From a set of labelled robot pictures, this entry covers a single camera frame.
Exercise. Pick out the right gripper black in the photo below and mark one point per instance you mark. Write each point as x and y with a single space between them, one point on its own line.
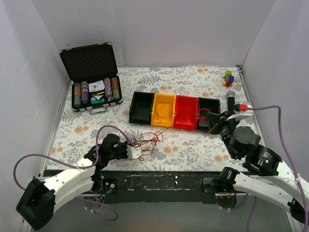
219 121

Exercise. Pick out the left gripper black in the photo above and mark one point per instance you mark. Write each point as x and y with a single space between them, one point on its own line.
124 150

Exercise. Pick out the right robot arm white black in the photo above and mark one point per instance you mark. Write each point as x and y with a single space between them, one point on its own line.
259 160

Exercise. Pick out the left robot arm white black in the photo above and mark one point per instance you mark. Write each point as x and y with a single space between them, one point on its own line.
42 198

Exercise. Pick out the right black bin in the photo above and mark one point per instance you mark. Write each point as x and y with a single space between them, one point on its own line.
205 106

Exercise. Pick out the black bin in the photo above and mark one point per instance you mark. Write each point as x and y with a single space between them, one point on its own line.
141 108
205 106

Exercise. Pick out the floral table mat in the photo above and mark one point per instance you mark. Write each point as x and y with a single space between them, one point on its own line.
178 150

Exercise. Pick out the black microphone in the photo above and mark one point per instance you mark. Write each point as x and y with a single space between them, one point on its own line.
230 96

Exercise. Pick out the red bin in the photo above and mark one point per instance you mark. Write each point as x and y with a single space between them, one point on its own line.
185 113

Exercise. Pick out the colourful toy block train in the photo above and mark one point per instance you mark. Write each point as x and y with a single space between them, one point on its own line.
228 79

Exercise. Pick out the yellow bin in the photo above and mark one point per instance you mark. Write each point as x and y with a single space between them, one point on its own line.
163 111

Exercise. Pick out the left black bin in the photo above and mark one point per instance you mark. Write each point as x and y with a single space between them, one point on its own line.
141 108

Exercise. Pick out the teal card box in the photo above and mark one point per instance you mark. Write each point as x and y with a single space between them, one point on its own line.
95 99

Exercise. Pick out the playing card deck white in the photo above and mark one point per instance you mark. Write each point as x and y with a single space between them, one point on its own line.
96 86

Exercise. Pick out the black poker chip case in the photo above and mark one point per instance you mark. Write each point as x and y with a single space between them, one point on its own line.
89 64

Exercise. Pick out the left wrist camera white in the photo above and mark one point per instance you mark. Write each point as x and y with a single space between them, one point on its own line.
134 152

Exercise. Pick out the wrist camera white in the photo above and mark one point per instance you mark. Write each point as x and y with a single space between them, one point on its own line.
134 152
242 111

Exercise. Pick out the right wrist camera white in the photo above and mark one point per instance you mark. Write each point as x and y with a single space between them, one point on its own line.
242 111

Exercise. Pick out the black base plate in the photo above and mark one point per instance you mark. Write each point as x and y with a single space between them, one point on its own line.
158 186

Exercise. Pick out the aluminium rail frame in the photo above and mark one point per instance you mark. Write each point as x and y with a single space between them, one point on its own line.
288 191

